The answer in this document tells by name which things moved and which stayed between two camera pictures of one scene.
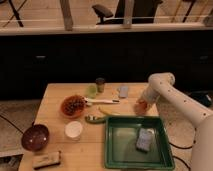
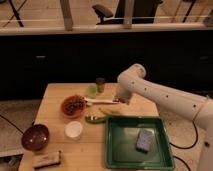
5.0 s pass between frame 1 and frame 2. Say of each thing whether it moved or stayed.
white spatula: stayed
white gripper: moved
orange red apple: moved
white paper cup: stayed
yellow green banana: stayed
